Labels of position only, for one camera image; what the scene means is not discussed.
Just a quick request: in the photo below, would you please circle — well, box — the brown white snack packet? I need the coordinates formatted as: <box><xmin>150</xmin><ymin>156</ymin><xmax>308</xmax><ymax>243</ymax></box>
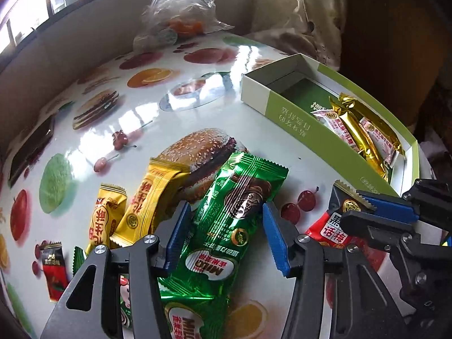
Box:
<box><xmin>358</xmin><ymin>116</ymin><xmax>405</xmax><ymax>166</ymax></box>
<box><xmin>311</xmin><ymin>108</ymin><xmax>355</xmax><ymax>149</ymax></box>

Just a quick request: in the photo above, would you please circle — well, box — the gold snack bar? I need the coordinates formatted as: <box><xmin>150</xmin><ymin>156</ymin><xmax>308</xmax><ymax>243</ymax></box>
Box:
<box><xmin>339</xmin><ymin>94</ymin><xmax>403</xmax><ymax>149</ymax></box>
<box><xmin>328</xmin><ymin>99</ymin><xmax>387</xmax><ymax>179</ymax></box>

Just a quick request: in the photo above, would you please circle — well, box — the green striped snack packet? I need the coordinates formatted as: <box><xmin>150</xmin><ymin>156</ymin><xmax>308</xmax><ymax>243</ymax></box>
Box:
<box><xmin>72</xmin><ymin>247</ymin><xmax>87</xmax><ymax>276</ymax></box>

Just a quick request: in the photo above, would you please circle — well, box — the yellow peanut candy packet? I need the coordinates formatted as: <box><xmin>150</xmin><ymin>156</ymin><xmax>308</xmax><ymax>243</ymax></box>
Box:
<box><xmin>109</xmin><ymin>157</ymin><xmax>191</xmax><ymax>248</ymax></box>
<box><xmin>86</xmin><ymin>184</ymin><xmax>128</xmax><ymax>251</ymax></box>

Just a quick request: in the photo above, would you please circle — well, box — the cream patterned curtain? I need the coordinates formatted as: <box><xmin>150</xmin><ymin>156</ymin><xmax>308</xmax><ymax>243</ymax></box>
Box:
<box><xmin>247</xmin><ymin>0</ymin><xmax>348</xmax><ymax>71</ymax></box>

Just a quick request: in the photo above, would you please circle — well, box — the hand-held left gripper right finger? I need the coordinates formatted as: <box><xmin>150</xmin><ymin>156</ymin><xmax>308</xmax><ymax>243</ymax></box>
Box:
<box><xmin>262</xmin><ymin>201</ymin><xmax>407</xmax><ymax>339</ymax></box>

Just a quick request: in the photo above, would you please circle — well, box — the red black plum packet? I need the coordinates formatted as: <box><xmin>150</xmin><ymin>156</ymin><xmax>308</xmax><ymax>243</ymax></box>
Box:
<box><xmin>304</xmin><ymin>180</ymin><xmax>371</xmax><ymax>251</ymax></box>

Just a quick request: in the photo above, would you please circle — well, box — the clear plastic bag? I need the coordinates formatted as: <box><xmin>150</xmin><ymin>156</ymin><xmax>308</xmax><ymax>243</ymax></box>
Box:
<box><xmin>132</xmin><ymin>0</ymin><xmax>235</xmax><ymax>53</ymax></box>

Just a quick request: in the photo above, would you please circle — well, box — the small red black candy packet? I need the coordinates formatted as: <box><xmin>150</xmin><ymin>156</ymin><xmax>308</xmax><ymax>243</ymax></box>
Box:
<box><xmin>40</xmin><ymin>242</ymin><xmax>69</xmax><ymax>302</ymax></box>

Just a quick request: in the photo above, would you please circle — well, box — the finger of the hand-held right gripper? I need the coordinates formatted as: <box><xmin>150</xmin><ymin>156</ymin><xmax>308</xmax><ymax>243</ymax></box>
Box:
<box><xmin>341</xmin><ymin>210</ymin><xmax>452</xmax><ymax>322</ymax></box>
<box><xmin>357</xmin><ymin>178</ymin><xmax>452</xmax><ymax>225</ymax></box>

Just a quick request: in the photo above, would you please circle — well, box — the green chocolate drink packet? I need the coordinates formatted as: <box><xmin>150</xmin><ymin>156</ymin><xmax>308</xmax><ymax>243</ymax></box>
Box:
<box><xmin>120</xmin><ymin>282</ymin><xmax>230</xmax><ymax>339</ymax></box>
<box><xmin>157</xmin><ymin>150</ymin><xmax>289</xmax><ymax>301</ymax></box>

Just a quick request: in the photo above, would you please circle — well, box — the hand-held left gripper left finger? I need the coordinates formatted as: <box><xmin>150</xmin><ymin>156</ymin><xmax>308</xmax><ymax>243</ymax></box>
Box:
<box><xmin>40</xmin><ymin>201</ymin><xmax>193</xmax><ymax>339</ymax></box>

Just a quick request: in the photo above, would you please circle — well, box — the green cardboard box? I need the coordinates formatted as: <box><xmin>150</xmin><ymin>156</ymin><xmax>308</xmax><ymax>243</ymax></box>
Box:
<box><xmin>240</xmin><ymin>53</ymin><xmax>421</xmax><ymax>198</ymax></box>

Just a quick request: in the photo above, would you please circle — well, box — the black smartphone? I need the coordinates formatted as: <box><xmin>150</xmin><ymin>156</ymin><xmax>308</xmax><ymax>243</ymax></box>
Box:
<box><xmin>7</xmin><ymin>115</ymin><xmax>57</xmax><ymax>188</ymax></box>

